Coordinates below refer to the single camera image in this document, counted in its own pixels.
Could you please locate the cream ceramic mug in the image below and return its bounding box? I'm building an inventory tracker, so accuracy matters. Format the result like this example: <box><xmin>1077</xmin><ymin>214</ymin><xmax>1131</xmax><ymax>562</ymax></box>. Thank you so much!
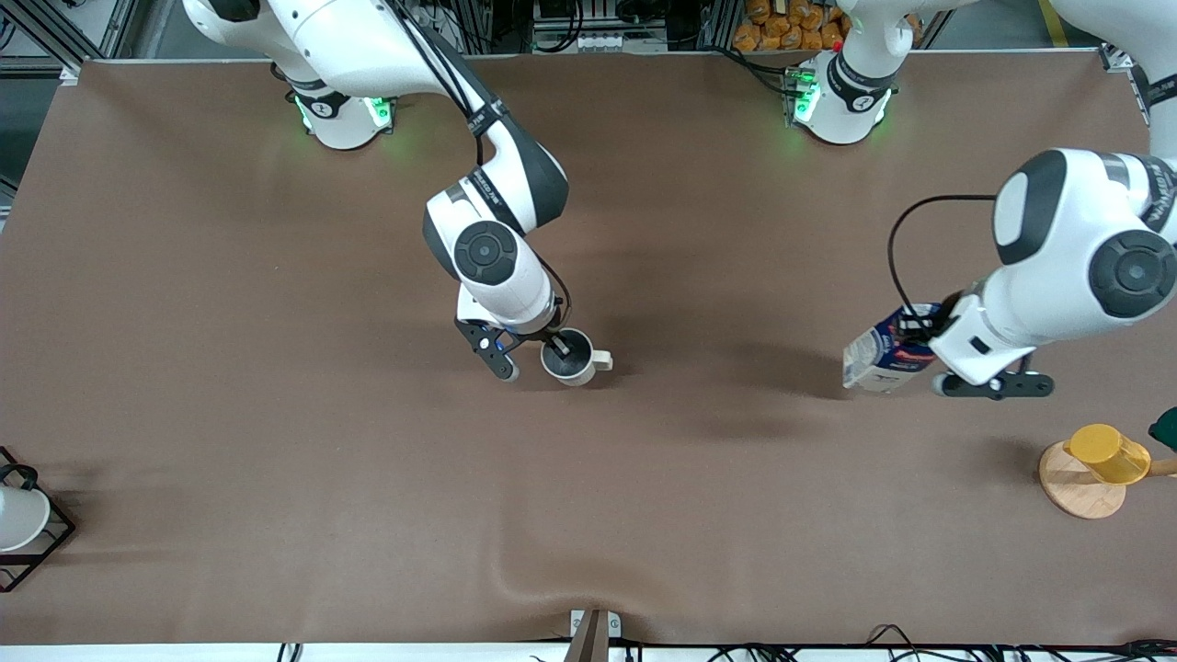
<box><xmin>540</xmin><ymin>327</ymin><xmax>613</xmax><ymax>387</ymax></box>

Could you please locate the blue milk carton green cap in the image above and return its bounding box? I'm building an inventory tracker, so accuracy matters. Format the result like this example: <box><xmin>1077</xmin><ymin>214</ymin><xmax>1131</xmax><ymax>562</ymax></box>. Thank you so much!
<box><xmin>842</xmin><ymin>303</ymin><xmax>948</xmax><ymax>394</ymax></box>

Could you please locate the yellow plastic cup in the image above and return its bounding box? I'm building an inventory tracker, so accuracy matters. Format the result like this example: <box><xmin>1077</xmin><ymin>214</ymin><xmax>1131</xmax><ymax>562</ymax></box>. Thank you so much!
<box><xmin>1064</xmin><ymin>423</ymin><xmax>1152</xmax><ymax>485</ymax></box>

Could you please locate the wooden cup stand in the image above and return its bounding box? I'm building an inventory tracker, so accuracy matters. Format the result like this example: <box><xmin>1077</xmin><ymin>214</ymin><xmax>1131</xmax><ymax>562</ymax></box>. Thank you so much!
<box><xmin>1039</xmin><ymin>439</ymin><xmax>1177</xmax><ymax>520</ymax></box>

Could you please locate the white cup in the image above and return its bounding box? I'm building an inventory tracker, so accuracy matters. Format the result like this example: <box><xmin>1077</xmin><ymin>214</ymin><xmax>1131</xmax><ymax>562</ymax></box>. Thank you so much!
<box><xmin>0</xmin><ymin>485</ymin><xmax>51</xmax><ymax>553</ymax></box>

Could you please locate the brown table cloth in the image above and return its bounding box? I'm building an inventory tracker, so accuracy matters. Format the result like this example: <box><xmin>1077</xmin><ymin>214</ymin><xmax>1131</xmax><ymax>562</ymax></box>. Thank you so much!
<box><xmin>0</xmin><ymin>51</ymin><xmax>1177</xmax><ymax>646</ymax></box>

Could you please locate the long white power strip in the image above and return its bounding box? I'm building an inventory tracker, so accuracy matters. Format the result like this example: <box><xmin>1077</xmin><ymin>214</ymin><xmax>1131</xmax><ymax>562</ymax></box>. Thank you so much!
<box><xmin>533</xmin><ymin>32</ymin><xmax>668</xmax><ymax>54</ymax></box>

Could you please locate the bag of bread rolls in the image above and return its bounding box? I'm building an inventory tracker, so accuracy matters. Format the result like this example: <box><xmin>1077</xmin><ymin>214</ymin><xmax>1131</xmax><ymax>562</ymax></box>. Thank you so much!
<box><xmin>733</xmin><ymin>0</ymin><xmax>851</xmax><ymax>52</ymax></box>

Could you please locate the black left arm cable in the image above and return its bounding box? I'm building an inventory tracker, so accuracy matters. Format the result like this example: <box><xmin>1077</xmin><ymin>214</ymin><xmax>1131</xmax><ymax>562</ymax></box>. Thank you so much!
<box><xmin>887</xmin><ymin>193</ymin><xmax>999</xmax><ymax>318</ymax></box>

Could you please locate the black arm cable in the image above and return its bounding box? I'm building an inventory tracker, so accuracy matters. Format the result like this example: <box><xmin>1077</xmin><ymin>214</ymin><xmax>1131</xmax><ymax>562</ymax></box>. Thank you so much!
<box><xmin>887</xmin><ymin>193</ymin><xmax>999</xmax><ymax>318</ymax></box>
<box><xmin>391</xmin><ymin>0</ymin><xmax>509</xmax><ymax>168</ymax></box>

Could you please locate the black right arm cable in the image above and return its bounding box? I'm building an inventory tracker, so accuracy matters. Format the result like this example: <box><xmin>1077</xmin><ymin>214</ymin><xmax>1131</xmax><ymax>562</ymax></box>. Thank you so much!
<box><xmin>391</xmin><ymin>0</ymin><xmax>509</xmax><ymax>168</ymax></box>

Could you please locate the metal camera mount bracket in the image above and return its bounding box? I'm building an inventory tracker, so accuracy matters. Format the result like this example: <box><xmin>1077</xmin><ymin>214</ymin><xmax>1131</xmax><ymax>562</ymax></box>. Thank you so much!
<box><xmin>563</xmin><ymin>609</ymin><xmax>623</xmax><ymax>662</ymax></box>

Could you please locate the black wire rack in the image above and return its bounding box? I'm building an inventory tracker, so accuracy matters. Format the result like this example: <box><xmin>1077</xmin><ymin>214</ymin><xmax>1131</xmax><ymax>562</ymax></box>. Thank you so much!
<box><xmin>0</xmin><ymin>446</ymin><xmax>77</xmax><ymax>594</ymax></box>

